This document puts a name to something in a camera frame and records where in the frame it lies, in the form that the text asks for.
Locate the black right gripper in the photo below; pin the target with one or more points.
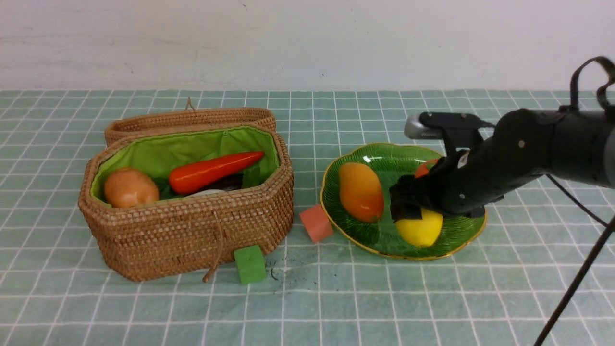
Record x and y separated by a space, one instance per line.
459 185

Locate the orange persimmon toy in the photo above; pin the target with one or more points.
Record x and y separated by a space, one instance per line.
424 168

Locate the yellow lemon toy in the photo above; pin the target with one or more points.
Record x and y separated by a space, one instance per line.
422 231

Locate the orange mango toy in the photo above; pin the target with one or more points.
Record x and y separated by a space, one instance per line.
361 192

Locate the white radish toy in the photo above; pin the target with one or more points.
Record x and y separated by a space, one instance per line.
207 192

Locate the red carrot toy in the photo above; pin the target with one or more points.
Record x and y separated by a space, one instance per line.
190 178

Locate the brown potato toy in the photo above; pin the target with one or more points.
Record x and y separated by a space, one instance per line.
128 187

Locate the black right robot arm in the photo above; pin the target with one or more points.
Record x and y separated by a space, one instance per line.
525 144

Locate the green glass leaf plate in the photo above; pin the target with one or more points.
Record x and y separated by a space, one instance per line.
389 162

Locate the orange foam cube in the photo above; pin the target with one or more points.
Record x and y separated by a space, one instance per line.
316 223

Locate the green checkered tablecloth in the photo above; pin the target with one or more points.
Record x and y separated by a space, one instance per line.
57 291

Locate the green foam cube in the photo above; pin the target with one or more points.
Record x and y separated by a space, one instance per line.
250 264

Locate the woven wicker basket green lining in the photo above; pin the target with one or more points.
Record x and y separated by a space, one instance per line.
181 232

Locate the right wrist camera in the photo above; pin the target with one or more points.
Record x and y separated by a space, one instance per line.
458 130

